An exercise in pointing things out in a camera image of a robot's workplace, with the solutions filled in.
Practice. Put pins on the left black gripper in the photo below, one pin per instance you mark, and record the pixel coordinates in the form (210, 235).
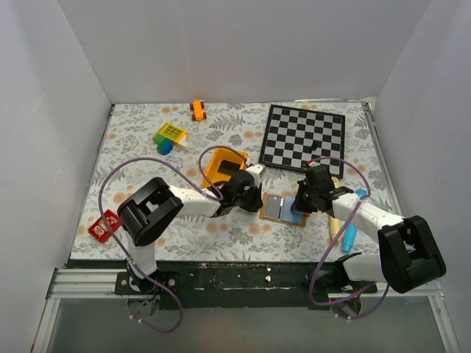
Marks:
(257, 202)

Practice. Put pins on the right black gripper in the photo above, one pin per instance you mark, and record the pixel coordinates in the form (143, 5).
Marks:
(298, 204)

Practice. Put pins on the dark credit card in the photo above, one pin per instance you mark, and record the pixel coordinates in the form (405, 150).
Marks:
(228, 168)
(274, 206)

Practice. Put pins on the tan leather card holder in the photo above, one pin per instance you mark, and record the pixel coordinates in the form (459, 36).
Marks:
(289, 215)

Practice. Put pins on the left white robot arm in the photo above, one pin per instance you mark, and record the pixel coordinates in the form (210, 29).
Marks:
(148, 212)

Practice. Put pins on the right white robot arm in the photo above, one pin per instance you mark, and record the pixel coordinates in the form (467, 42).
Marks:
(408, 253)

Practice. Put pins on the yellow plastic bin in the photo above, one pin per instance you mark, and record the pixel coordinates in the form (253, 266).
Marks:
(223, 154)

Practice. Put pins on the beige toy microphone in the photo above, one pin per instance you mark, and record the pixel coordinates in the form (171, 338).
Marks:
(334, 223)

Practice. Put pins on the blue toy microphone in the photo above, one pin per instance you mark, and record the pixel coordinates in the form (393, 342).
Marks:
(351, 231)

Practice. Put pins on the floral table mat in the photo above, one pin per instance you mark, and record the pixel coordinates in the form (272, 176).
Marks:
(128, 159)

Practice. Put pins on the black white chessboard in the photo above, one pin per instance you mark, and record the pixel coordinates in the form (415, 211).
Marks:
(290, 132)

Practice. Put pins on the yellow green toy block house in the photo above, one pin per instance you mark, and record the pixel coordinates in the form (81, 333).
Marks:
(169, 136)

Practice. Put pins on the orange toy car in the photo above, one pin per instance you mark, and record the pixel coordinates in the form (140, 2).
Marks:
(197, 108)

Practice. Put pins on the red toy block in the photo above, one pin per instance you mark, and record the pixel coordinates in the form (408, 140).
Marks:
(99, 231)

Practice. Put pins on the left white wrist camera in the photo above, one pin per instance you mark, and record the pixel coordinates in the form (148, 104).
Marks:
(257, 171)

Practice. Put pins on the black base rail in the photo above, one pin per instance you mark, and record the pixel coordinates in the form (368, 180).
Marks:
(237, 285)

